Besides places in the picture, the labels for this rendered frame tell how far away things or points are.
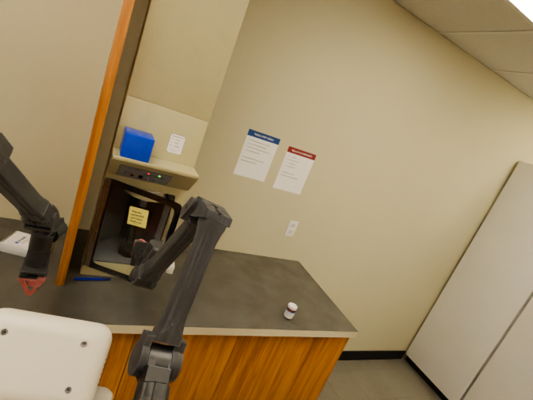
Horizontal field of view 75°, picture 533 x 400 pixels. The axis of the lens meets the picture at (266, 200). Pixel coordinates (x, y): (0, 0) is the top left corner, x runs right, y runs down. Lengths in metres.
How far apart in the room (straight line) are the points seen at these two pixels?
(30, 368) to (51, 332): 0.06
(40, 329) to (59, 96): 1.28
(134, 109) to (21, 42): 0.62
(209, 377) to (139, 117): 1.19
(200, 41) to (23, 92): 0.84
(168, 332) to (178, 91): 0.89
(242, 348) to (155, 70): 1.25
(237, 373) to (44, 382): 1.23
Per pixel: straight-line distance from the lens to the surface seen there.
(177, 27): 1.41
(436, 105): 2.74
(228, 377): 1.86
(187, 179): 1.40
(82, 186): 1.39
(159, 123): 1.42
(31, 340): 0.74
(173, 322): 0.87
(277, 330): 1.71
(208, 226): 0.86
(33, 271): 1.22
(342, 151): 2.31
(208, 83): 1.43
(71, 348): 0.74
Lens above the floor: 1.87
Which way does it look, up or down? 15 degrees down
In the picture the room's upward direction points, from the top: 22 degrees clockwise
